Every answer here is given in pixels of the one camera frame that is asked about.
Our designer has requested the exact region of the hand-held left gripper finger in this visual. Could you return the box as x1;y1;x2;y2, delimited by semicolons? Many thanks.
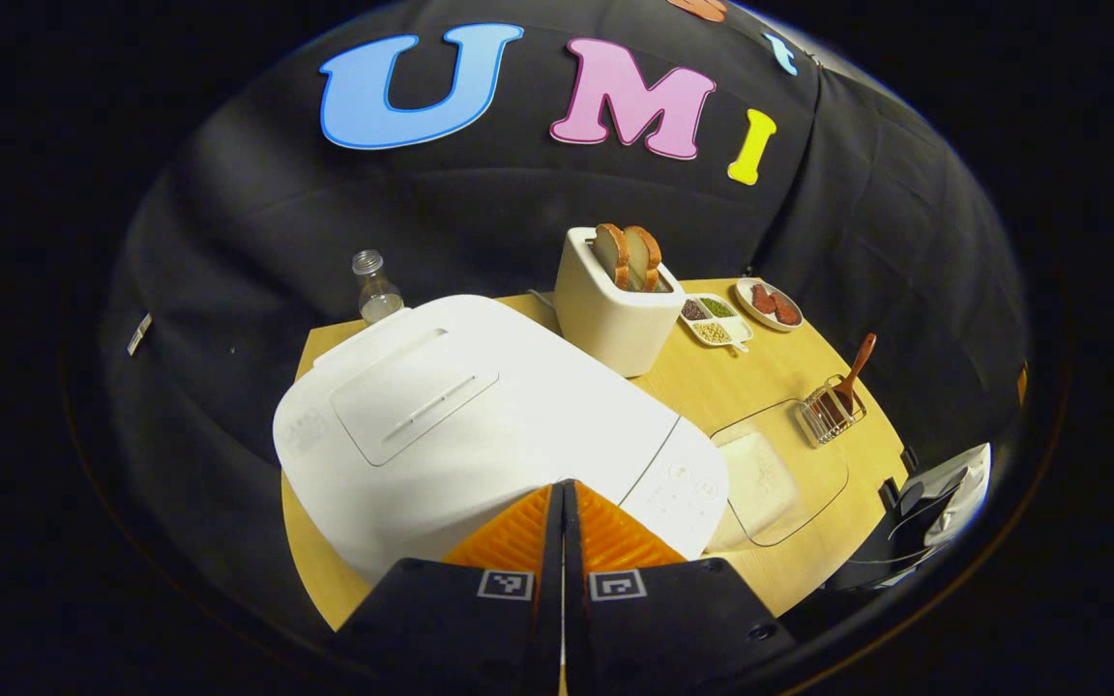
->
564;478;798;696
335;480;564;696

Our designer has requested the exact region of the white rice cooker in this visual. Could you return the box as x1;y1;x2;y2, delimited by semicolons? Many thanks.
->
272;294;730;586

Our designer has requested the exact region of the brown wooden spoon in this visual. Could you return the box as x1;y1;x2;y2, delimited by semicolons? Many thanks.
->
813;333;878;426

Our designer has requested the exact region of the white toaster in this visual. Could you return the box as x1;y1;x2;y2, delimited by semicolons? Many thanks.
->
553;227;686;378

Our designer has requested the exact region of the clear glass dish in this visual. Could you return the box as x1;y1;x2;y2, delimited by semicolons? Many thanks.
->
707;398;850;549

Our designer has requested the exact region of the white divided bean dish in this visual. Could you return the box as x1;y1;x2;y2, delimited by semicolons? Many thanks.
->
678;293;754;354

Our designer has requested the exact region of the white round plate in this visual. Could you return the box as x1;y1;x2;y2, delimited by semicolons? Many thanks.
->
733;277;805;334

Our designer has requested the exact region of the bread slice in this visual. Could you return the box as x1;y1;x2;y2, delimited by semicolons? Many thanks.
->
623;225;662;293
592;223;631;291

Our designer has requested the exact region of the clear plastic bottle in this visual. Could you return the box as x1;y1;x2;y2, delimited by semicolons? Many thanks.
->
352;249;405;325

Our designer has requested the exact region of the dark object with cables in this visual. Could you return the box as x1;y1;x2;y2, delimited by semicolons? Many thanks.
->
823;474;945;593

